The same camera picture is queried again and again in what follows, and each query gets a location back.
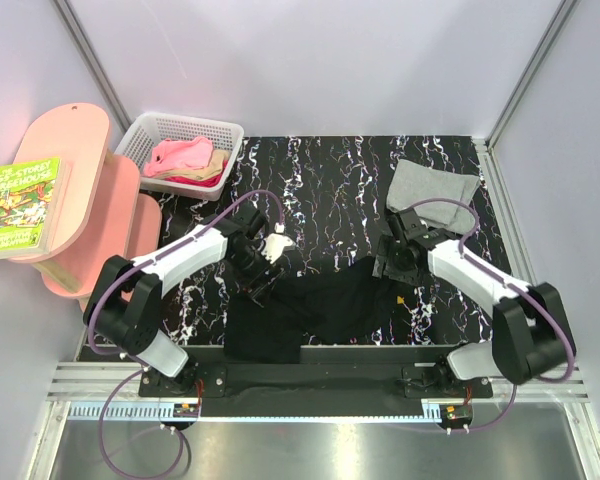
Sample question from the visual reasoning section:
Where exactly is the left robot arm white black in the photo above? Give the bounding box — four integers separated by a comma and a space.
83, 204, 295, 396

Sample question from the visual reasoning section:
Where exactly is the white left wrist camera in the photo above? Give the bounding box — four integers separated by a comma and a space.
261, 233, 295, 264

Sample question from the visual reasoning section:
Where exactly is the green treehouse book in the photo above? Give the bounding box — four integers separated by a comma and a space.
0, 156, 71, 260

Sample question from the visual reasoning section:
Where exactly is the beige garment in basket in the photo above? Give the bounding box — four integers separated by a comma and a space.
165, 150, 229, 182

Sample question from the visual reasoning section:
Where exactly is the black t shirt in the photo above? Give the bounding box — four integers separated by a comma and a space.
223, 256, 401, 364

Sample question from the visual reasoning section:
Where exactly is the pink garment in basket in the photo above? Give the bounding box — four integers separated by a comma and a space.
142, 136, 214, 178

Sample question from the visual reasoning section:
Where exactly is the folded grey t shirt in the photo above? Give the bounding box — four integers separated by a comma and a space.
386, 160, 480, 235

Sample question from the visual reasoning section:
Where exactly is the pink tiered shelf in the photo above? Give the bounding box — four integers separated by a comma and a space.
15, 103, 162, 307

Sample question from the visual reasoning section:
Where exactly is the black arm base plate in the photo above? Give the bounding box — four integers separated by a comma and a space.
141, 346, 490, 397

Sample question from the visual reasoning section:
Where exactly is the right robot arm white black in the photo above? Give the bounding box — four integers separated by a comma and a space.
373, 208, 577, 397

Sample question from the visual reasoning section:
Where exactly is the magenta garment in basket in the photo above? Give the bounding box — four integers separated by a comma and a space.
177, 174, 222, 188

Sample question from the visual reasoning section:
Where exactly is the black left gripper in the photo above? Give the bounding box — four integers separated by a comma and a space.
228, 243, 285, 306

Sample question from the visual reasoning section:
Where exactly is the white plastic laundry basket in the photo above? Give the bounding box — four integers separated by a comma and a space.
115, 113, 244, 201

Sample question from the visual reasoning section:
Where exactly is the aluminium frame rail front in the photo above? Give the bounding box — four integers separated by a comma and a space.
47, 363, 589, 424

